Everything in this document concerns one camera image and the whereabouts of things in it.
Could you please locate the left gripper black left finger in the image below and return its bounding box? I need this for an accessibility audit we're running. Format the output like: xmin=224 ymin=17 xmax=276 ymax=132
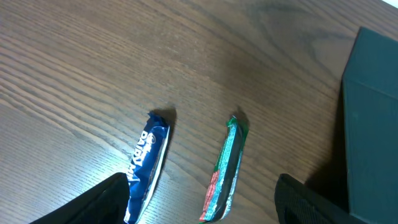
xmin=32 ymin=172 xmax=129 ymax=224

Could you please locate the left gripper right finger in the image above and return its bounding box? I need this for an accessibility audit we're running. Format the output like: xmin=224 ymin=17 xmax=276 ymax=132
xmin=274 ymin=174 xmax=365 ymax=224

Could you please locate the purple Dairy Milk bar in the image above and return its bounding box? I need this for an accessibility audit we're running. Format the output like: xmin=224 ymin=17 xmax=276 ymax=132
xmin=124 ymin=112 xmax=170 ymax=223

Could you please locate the green snack bar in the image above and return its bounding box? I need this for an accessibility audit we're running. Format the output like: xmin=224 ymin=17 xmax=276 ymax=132
xmin=200 ymin=116 xmax=249 ymax=223

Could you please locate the dark green box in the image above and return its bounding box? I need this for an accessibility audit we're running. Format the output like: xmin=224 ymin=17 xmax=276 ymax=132
xmin=342 ymin=27 xmax=397 ymax=223

